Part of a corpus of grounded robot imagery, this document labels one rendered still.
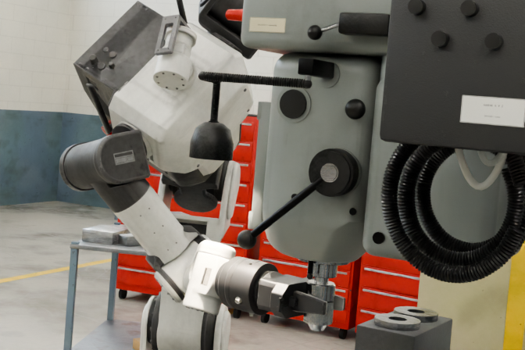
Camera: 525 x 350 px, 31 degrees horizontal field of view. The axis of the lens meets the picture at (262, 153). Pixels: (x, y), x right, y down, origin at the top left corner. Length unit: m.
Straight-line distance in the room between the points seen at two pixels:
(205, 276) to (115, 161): 0.31
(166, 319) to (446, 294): 1.31
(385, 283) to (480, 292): 3.10
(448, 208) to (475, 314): 1.94
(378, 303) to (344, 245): 4.92
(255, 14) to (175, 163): 0.55
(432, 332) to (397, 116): 0.89
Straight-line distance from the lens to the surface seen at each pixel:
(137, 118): 1.89
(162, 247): 1.91
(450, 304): 3.30
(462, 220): 1.35
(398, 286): 6.30
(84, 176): 1.88
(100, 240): 4.57
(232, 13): 1.73
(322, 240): 1.46
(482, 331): 3.29
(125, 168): 1.84
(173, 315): 2.24
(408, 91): 1.11
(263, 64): 11.63
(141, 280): 7.17
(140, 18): 2.02
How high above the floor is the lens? 1.55
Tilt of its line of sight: 3 degrees down
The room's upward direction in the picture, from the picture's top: 5 degrees clockwise
